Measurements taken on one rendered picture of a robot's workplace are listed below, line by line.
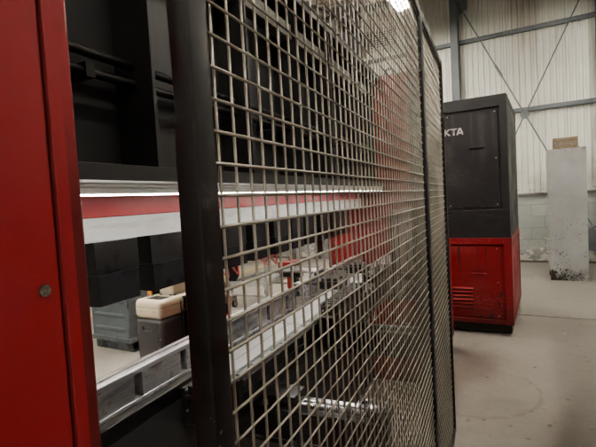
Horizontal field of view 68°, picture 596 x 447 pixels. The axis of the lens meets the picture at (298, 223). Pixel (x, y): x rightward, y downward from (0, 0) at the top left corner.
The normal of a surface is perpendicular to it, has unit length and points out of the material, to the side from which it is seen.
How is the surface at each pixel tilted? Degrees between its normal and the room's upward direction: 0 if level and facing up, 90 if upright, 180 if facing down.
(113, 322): 90
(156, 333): 90
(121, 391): 90
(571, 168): 90
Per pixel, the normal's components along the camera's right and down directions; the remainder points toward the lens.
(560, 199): -0.49, 0.07
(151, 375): 0.91, -0.04
